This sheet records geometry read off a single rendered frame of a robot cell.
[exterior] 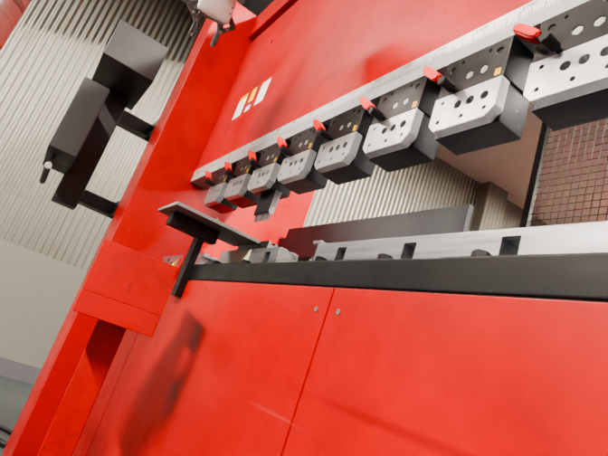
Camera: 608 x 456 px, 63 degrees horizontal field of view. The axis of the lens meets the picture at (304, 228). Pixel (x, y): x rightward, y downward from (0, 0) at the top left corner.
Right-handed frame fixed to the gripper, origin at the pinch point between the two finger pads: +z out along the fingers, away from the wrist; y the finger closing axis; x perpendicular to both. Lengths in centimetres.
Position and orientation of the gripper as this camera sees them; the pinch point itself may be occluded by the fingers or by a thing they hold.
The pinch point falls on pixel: (204, 35)
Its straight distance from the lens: 156.8
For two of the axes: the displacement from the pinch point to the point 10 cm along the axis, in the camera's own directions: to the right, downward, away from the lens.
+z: -4.0, 9.0, 1.5
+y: -8.4, -3.0, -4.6
